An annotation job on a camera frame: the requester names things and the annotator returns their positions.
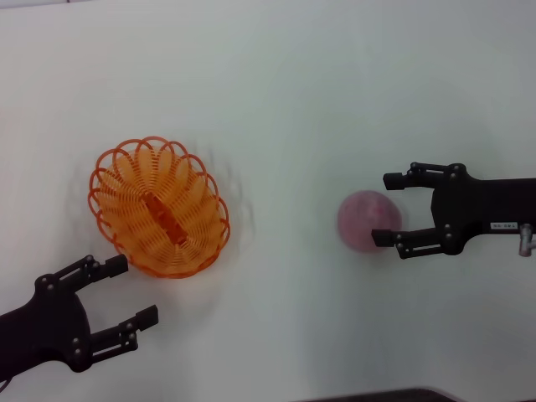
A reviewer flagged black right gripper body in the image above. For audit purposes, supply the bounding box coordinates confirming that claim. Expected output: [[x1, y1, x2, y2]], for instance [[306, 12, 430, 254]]
[[433, 163, 536, 255]]

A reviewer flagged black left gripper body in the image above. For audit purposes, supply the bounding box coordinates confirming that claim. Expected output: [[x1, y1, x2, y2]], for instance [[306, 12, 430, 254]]
[[0, 274, 92, 380]]

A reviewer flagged pink fuzzy peach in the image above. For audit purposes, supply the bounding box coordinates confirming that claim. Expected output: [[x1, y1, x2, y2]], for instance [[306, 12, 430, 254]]
[[337, 189, 403, 254]]

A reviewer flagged orange plastic wire basket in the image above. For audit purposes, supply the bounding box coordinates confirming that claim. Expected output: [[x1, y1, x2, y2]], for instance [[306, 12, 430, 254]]
[[87, 135, 231, 278]]

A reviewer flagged silver plug on right gripper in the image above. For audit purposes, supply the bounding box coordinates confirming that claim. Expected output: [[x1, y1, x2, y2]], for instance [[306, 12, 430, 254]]
[[518, 224, 536, 257]]

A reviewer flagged dark rounded robot torso edge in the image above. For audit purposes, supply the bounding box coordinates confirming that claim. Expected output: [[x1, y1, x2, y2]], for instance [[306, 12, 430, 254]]
[[292, 387, 461, 402]]

